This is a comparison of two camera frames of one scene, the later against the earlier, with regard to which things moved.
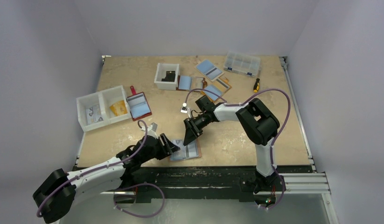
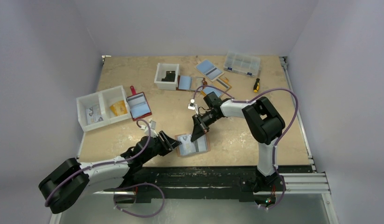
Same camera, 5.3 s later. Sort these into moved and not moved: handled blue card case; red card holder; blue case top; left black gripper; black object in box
Moved: handled blue card case
Not moved: blue case top; left black gripper; red card holder; black object in box
